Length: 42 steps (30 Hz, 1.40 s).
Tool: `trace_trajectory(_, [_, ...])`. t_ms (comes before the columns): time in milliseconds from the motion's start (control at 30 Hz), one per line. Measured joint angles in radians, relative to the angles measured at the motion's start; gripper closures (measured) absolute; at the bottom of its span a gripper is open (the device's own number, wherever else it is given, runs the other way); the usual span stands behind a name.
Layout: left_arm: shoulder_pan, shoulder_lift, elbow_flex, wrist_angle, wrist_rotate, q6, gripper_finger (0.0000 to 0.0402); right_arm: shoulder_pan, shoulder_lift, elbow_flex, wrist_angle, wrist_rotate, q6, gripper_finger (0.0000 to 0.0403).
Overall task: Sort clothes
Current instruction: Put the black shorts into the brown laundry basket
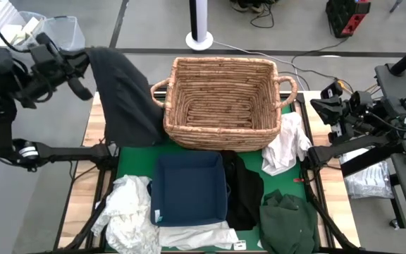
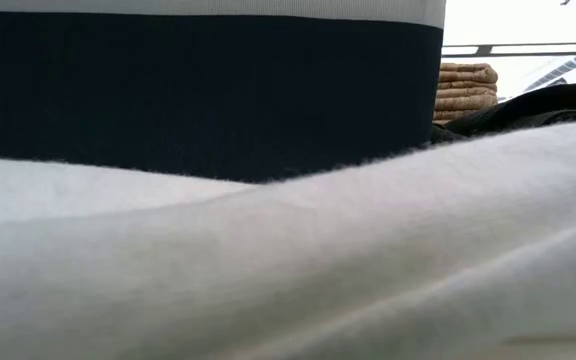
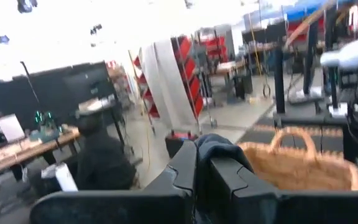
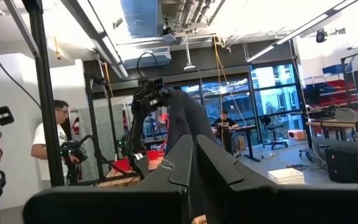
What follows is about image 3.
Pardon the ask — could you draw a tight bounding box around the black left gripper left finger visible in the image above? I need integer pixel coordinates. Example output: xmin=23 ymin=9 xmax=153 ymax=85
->
xmin=29 ymin=139 xmax=198 ymax=224

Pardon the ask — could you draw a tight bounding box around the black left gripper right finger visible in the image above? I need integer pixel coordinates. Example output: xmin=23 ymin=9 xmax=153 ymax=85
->
xmin=209 ymin=157 xmax=358 ymax=224

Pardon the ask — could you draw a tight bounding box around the black garment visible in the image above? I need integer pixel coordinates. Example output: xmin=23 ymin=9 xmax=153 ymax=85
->
xmin=194 ymin=133 xmax=254 ymax=224

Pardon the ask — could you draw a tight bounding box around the woven wicker basket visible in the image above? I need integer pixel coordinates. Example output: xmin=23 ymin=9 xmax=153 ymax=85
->
xmin=237 ymin=126 xmax=358 ymax=191

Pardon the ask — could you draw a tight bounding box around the person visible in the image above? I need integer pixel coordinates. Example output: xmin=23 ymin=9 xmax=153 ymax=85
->
xmin=75 ymin=113 xmax=136 ymax=190

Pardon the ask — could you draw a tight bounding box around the black and red crate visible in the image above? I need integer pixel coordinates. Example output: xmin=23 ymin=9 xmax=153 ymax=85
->
xmin=165 ymin=130 xmax=198 ymax=158

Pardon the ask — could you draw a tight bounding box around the white board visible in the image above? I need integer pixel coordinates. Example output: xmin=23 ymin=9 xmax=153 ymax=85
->
xmin=140 ymin=39 xmax=197 ymax=131

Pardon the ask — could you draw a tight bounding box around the wooden desk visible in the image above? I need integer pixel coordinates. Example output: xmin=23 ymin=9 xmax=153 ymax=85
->
xmin=0 ymin=126 xmax=82 ymax=184

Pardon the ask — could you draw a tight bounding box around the rack with red bins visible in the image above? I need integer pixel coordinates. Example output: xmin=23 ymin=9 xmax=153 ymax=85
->
xmin=128 ymin=34 xmax=205 ymax=128

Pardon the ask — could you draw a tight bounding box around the black partition screen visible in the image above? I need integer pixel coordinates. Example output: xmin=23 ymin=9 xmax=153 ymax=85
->
xmin=0 ymin=60 xmax=119 ymax=131

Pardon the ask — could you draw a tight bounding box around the white laptop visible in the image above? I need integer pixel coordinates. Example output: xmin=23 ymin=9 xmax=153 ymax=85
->
xmin=0 ymin=114 xmax=26 ymax=143

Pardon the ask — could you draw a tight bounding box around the black-frame wooden workbench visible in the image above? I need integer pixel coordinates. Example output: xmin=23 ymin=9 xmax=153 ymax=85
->
xmin=272 ymin=0 xmax=358 ymax=125

